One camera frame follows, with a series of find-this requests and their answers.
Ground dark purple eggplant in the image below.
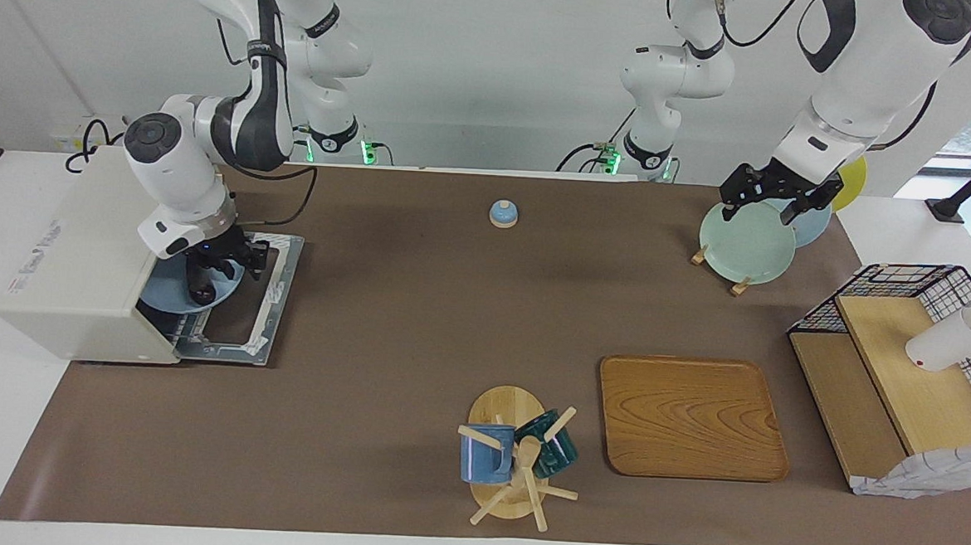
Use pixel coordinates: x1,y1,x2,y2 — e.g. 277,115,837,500
187,269,222,308

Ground oven door with handle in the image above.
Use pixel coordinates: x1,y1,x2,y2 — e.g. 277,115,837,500
167,227,305,369

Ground light blue plate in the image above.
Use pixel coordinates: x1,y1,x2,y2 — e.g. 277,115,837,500
139,251,247,318

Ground white toaster oven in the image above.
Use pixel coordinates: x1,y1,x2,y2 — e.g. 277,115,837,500
0,141,195,367

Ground pale blue racked plate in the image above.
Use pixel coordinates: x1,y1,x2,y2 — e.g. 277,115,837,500
759,196,833,251

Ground mint green plate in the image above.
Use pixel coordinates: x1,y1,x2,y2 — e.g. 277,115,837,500
696,199,800,288

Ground wooden plate rack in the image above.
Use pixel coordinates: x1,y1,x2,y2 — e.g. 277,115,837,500
689,243,754,297

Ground yellow plate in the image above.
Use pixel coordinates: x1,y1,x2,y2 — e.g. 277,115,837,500
833,154,869,215

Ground brown table mat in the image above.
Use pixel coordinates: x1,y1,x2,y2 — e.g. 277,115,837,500
0,148,971,545

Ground white power strip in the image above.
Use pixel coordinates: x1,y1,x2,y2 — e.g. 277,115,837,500
50,111,133,152

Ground white cup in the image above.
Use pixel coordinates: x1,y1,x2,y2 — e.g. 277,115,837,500
903,304,971,374

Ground wooden serving tray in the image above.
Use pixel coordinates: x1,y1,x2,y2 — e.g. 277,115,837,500
593,353,796,485

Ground wooden stepped shelf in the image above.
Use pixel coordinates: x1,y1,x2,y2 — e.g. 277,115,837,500
780,290,971,496

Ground wooden mug tree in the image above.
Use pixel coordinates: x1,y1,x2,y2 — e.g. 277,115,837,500
451,382,585,534

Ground checked grey cloth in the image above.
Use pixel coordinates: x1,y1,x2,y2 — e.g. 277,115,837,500
851,440,971,503

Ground dark green mug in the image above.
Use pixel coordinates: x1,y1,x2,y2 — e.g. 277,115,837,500
512,407,581,481

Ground blue mug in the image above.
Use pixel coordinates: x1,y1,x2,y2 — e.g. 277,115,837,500
458,422,516,486

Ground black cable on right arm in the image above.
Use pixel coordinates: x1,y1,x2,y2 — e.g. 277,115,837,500
206,9,328,231

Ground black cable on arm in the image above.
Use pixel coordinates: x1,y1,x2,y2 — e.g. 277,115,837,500
206,9,328,231
659,0,971,158

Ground black wire basket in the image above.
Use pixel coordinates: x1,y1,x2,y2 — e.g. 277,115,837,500
783,256,971,440

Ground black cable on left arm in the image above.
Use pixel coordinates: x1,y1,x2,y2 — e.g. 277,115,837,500
659,0,971,158

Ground black cable at left arm base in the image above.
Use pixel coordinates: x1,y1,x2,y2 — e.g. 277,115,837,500
555,102,638,178

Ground black oven power cable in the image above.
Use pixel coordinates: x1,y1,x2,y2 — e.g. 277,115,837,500
65,118,126,176

